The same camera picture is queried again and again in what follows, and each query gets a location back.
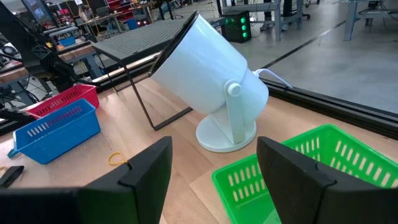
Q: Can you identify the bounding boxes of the yellow rubber band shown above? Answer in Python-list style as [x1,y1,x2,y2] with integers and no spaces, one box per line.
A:
[108,151,129,166]

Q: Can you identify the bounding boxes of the grey metal table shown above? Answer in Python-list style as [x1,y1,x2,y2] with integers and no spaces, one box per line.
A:
[341,0,398,41]
[217,0,304,42]

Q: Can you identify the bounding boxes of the person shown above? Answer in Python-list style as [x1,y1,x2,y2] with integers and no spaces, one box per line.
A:
[260,0,293,32]

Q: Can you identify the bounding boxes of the green plastic basket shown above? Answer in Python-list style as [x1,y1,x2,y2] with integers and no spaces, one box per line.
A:
[211,124,398,224]

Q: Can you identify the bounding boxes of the red plastic basket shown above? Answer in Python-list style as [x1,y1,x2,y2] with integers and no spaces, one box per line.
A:
[26,83,100,119]

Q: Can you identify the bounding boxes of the white lamp cable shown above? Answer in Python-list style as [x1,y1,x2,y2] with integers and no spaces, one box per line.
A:
[252,68,293,90]

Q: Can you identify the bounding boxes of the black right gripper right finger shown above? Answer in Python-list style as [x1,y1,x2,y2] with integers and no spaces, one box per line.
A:
[256,136,398,224]

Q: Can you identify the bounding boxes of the black mesh metal shelf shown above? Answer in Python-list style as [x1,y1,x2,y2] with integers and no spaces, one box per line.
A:
[91,17,226,131]

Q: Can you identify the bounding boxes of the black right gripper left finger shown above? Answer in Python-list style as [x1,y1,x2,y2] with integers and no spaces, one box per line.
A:
[0,136,173,224]

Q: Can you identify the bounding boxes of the wooden workbench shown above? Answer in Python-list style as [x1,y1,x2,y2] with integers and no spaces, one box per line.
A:
[0,43,97,86]

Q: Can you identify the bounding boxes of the black computer tower green lights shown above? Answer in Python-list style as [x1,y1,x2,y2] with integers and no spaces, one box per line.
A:
[221,10,252,44]

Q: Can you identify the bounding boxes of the blue plastic basket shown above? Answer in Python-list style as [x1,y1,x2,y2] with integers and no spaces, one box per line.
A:
[7,98,101,165]

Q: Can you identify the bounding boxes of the blue storage bin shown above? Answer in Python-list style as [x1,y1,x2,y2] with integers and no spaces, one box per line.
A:
[58,36,76,47]

